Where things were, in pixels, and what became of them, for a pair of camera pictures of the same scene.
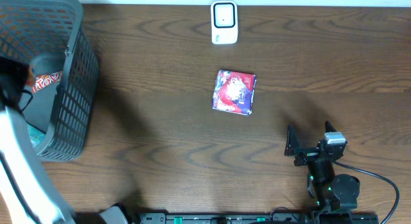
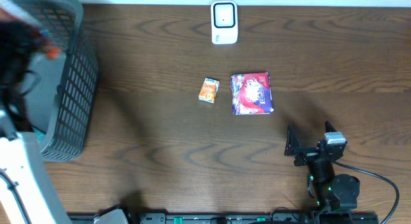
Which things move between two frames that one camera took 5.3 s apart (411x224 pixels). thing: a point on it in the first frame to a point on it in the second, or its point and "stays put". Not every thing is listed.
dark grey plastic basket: x=46 y=29 stays put
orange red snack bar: x=42 y=80 to x=51 y=52
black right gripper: x=311 y=155 stays put
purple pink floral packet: x=234 y=92 to x=252 y=94
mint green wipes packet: x=36 y=136 stays put
